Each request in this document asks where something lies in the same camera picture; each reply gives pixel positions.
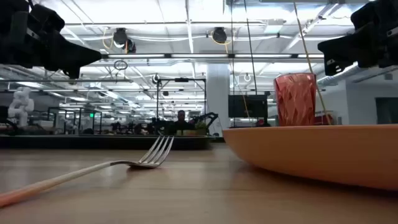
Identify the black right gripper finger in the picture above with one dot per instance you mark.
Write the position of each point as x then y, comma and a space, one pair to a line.
345, 49

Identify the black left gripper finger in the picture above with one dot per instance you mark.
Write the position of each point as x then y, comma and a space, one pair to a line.
71, 56

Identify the red translucent faceted cup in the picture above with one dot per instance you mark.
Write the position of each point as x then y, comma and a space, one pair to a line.
295, 99

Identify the orange round plate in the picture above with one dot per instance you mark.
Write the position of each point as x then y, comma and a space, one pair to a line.
311, 152

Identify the black background robot arm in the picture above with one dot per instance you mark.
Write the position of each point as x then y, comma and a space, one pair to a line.
206, 117

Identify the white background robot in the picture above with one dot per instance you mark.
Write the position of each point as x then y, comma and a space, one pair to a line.
20, 107

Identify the red storage bin rack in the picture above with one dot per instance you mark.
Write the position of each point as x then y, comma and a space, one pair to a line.
325, 119

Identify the black monitor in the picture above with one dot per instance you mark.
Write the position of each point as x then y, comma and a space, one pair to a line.
247, 106

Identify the person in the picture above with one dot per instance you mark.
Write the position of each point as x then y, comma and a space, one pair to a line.
181, 119

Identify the white building pillar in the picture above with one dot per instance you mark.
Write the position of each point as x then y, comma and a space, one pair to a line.
218, 99

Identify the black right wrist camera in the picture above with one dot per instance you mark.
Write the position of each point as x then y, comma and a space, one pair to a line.
370, 14

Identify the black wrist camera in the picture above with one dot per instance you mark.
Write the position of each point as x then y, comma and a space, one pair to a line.
370, 14
46, 17

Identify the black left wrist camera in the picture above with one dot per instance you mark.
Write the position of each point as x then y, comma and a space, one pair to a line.
46, 17

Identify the black background rig frame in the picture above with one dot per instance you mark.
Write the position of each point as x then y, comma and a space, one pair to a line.
157, 102

